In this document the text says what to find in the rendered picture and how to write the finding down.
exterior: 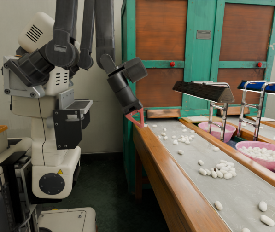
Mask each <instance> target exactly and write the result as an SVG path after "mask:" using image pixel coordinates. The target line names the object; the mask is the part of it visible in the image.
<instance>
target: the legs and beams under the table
mask: <svg viewBox="0 0 275 232"><path fill-rule="evenodd" d="M142 184H150V181H149V179H148V176H142V161H141V159H140V156H139V154H138V151H137V149H136V146H135V204H142Z"/></svg>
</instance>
